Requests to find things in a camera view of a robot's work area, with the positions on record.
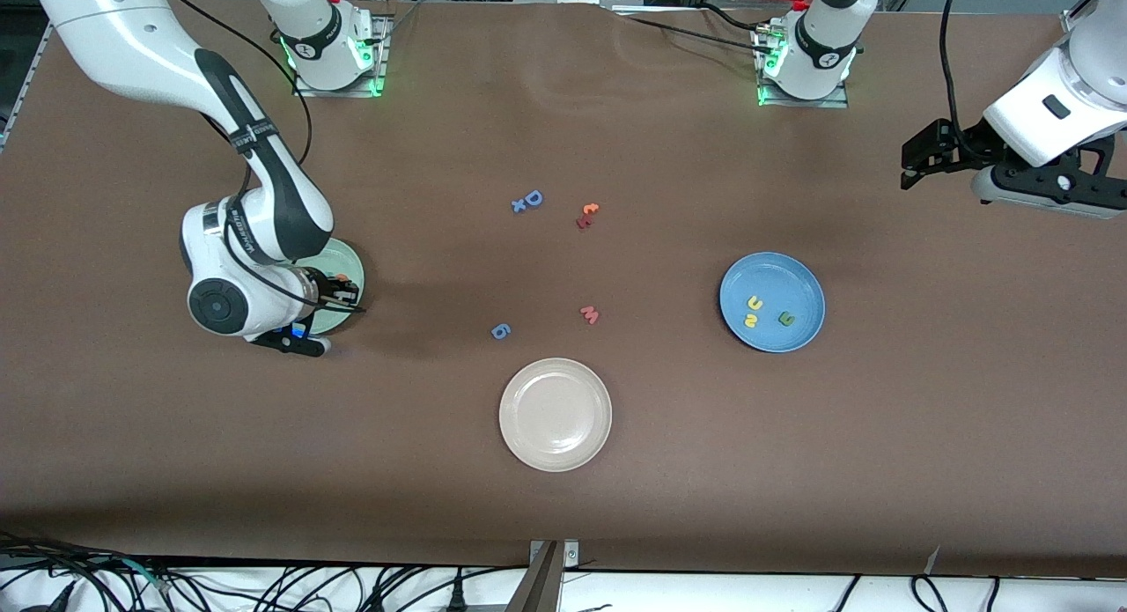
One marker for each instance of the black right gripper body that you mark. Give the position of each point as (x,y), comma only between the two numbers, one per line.
(327,292)

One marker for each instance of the black power plug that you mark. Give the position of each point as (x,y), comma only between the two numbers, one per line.
(456,599)

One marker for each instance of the light green plate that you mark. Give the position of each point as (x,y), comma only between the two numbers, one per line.
(343,260)

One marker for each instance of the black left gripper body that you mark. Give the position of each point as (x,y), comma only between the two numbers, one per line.
(957,144)

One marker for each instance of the silver table edge bracket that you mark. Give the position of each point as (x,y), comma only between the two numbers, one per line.
(541,586)

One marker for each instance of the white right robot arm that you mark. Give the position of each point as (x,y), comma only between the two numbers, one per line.
(114,31)

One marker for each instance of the blue foam letter D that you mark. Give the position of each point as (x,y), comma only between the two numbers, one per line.
(534,198)

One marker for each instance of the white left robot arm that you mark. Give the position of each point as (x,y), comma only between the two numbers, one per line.
(819,48)

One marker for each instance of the aluminium frame rail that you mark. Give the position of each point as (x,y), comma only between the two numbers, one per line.
(22,84)
(1074,18)

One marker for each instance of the beige plate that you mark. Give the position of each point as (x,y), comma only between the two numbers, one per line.
(555,415)

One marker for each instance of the blue plate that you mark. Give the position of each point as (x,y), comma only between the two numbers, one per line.
(797,282)

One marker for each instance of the pink foam letter w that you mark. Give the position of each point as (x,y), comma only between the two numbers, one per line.
(589,314)

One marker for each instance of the blue foam letter g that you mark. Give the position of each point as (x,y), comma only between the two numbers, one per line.
(501,331)

